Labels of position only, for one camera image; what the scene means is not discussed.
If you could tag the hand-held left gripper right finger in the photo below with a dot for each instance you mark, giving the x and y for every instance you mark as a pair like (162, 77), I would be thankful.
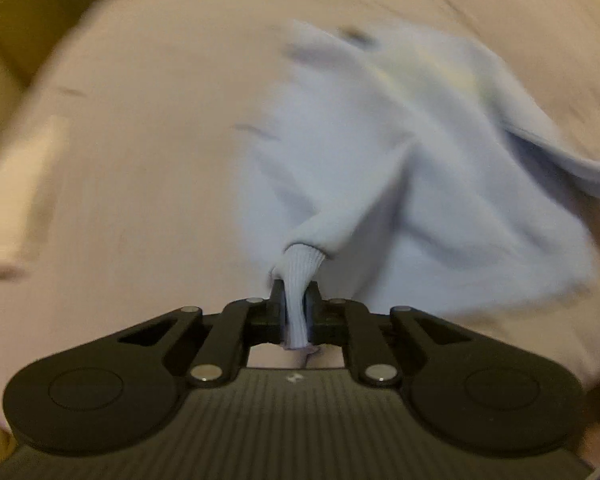
(310, 312)

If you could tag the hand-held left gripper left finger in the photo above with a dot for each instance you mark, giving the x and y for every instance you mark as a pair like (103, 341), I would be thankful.
(278, 310)

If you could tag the light blue sweatshirt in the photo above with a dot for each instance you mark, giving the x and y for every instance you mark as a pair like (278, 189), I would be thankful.
(355, 160)

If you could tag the grey bed duvet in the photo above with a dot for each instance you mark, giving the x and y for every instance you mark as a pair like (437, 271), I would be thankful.
(155, 160)

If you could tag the cream pillow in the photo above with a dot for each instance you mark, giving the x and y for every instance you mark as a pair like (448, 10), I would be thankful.
(15, 200)

